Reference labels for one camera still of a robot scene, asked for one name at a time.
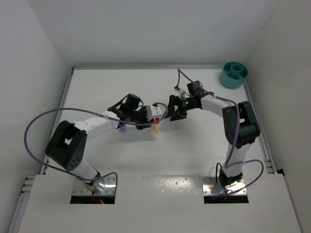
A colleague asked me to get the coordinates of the yellow lego assembly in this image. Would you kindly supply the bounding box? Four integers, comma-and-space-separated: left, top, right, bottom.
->
152, 124, 159, 133

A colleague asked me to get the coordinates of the purple lego brick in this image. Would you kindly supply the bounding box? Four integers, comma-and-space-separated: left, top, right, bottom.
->
119, 125, 126, 132

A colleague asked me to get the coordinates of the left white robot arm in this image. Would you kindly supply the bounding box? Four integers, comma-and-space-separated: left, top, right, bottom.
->
45, 94, 148, 183

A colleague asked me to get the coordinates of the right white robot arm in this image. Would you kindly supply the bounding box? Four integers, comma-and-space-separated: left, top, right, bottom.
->
167, 81, 260, 187

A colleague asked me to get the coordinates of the teal divided round container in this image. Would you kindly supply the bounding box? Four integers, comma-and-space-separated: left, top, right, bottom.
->
220, 62, 249, 89

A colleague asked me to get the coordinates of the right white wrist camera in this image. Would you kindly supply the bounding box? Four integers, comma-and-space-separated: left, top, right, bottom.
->
177, 88, 189, 98

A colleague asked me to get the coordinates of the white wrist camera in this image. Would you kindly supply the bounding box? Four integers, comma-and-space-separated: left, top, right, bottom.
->
177, 88, 189, 98
146, 105, 162, 121

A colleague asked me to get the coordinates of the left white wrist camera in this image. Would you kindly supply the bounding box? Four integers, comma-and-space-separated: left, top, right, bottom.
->
146, 105, 162, 121

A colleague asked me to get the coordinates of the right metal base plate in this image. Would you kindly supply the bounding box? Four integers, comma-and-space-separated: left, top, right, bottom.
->
202, 176, 247, 196

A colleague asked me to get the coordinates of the metal base plate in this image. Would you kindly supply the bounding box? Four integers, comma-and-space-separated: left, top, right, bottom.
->
72, 174, 117, 197
202, 176, 247, 196

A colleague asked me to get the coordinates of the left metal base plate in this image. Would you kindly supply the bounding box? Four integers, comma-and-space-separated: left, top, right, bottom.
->
72, 174, 117, 197

